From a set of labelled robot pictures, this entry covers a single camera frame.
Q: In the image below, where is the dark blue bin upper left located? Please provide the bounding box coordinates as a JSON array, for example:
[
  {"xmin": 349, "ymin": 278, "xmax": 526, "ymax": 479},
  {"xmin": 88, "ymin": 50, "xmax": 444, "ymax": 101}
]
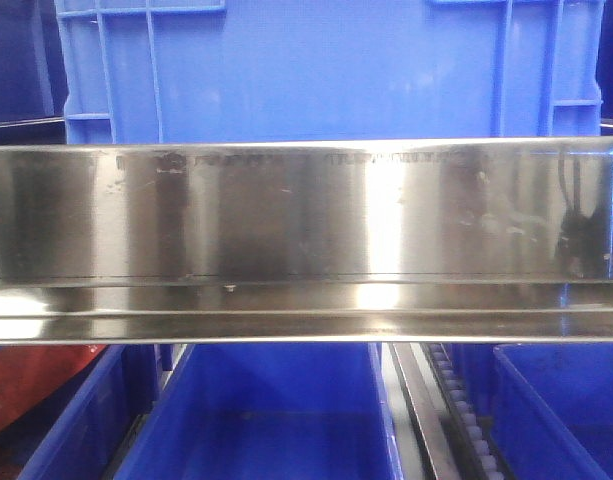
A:
[{"xmin": 0, "ymin": 1, "xmax": 67, "ymax": 123}]

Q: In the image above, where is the blue bin lower centre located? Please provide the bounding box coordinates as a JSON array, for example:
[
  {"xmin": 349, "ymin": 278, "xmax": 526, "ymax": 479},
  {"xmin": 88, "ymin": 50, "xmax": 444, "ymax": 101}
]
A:
[{"xmin": 116, "ymin": 342, "xmax": 403, "ymax": 479}]

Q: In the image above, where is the blue bin lower right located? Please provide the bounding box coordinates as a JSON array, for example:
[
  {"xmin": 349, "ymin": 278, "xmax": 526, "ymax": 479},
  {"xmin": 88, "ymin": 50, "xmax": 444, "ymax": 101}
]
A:
[{"xmin": 447, "ymin": 343, "xmax": 613, "ymax": 479}]

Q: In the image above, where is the metal roller track divider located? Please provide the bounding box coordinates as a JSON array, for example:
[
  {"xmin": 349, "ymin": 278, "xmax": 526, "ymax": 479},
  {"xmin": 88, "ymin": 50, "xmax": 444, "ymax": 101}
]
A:
[{"xmin": 382, "ymin": 342, "xmax": 513, "ymax": 479}]

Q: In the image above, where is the blue bin lower left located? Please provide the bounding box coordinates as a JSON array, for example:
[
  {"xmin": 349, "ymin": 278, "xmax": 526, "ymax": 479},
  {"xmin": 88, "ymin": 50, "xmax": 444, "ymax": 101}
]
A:
[{"xmin": 19, "ymin": 345, "xmax": 161, "ymax": 479}]

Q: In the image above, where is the stainless steel shelf rail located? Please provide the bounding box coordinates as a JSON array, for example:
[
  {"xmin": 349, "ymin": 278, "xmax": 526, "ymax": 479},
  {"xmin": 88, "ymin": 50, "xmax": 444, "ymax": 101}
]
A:
[{"xmin": 0, "ymin": 137, "xmax": 613, "ymax": 344}]

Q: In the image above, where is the large blue crate upper shelf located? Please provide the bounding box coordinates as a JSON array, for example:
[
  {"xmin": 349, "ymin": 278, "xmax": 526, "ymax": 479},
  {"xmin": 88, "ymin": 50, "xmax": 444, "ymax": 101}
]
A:
[{"xmin": 55, "ymin": 1, "xmax": 604, "ymax": 144}]

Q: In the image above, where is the red bag in bin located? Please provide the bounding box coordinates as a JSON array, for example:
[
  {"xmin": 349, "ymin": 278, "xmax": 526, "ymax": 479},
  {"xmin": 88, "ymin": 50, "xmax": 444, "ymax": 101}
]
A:
[{"xmin": 0, "ymin": 344, "xmax": 105, "ymax": 432}]

